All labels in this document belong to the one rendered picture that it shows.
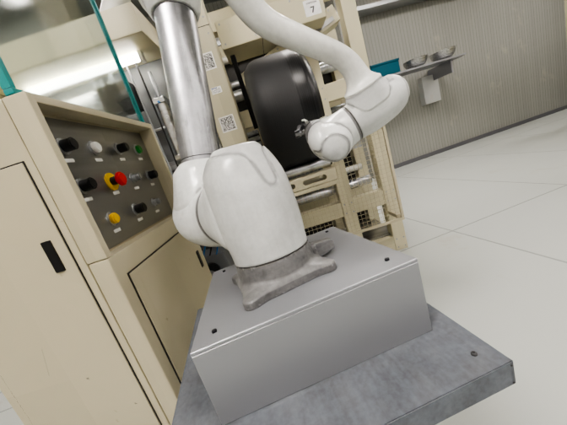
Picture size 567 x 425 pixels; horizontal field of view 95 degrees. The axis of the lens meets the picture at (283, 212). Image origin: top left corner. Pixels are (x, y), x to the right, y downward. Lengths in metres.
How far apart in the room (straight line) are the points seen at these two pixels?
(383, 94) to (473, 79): 6.58
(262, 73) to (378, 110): 0.65
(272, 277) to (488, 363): 0.33
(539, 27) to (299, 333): 8.59
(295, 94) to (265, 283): 0.89
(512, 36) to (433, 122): 2.49
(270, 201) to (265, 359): 0.24
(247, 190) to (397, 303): 0.30
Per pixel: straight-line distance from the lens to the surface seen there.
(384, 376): 0.48
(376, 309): 0.46
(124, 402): 0.92
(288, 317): 0.41
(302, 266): 0.48
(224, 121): 1.39
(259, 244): 0.45
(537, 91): 8.56
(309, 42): 0.74
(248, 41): 1.75
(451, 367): 0.49
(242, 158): 0.46
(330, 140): 0.68
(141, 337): 0.79
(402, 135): 6.07
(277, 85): 1.21
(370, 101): 0.74
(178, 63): 0.74
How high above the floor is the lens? 1.01
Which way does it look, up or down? 12 degrees down
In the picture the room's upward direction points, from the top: 18 degrees counter-clockwise
